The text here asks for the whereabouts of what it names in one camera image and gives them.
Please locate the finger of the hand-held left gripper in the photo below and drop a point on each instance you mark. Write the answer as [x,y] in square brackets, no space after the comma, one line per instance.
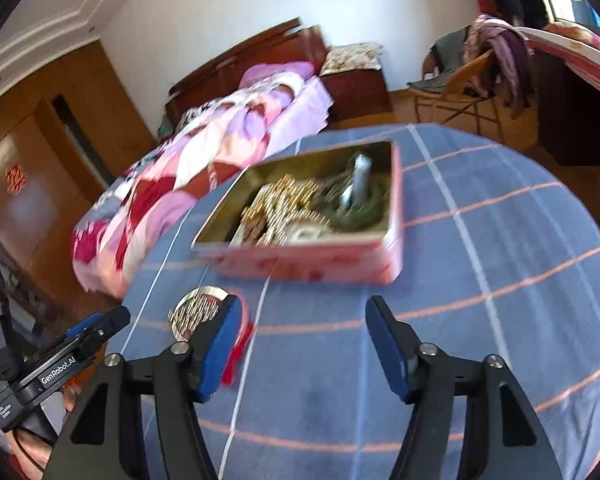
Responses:
[100,325]

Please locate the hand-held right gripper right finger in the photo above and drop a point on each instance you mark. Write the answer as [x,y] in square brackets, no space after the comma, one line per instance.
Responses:
[391,355]

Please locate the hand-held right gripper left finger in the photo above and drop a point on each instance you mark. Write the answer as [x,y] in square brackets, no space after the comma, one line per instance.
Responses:
[221,355]

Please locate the pink bangle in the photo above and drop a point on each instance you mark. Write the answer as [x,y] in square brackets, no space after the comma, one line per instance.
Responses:
[247,317]

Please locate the silver bangle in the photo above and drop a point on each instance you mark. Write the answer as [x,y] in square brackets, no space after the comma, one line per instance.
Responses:
[179,306]

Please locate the pink tin box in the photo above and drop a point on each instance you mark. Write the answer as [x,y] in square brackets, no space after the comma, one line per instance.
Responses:
[305,266]

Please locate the green bangle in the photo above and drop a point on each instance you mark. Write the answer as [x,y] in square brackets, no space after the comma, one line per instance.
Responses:
[370,215]

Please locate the silver metal watch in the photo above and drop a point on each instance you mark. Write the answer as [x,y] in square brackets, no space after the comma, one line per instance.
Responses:
[356,180]

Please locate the person's left hand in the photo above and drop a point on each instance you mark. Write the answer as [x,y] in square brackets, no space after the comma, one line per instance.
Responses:
[27,452]

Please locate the blue plaid tablecloth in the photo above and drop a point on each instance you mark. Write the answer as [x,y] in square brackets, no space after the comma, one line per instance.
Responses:
[480,240]

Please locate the red paper decoration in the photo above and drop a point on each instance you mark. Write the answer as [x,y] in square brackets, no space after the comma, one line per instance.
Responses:
[15,177]

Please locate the brown wooden wardrobe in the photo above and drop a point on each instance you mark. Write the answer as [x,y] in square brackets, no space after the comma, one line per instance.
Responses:
[55,160]

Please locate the wooden bed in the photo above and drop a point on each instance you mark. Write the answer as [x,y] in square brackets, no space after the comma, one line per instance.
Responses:
[300,110]

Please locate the wooden nightstand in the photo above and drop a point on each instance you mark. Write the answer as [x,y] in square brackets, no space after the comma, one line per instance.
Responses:
[357,97]

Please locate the wooden chair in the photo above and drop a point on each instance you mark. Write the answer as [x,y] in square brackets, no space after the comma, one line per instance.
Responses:
[460,90]

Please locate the purple pillow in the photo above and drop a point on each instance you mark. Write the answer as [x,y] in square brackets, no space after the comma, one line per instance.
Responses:
[275,72]

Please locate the floral pillow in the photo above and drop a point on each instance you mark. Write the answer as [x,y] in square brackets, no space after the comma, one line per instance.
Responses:
[352,59]

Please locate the dark wooden desk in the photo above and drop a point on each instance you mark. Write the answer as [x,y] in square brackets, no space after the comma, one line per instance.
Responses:
[570,110]

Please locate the grey garment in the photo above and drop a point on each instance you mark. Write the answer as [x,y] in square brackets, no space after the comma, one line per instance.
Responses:
[445,55]

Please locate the purple pink scarf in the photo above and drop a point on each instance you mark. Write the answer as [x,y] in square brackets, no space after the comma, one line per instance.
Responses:
[510,55]

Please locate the floral cushion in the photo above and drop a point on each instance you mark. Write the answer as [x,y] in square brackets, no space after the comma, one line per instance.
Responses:
[580,35]

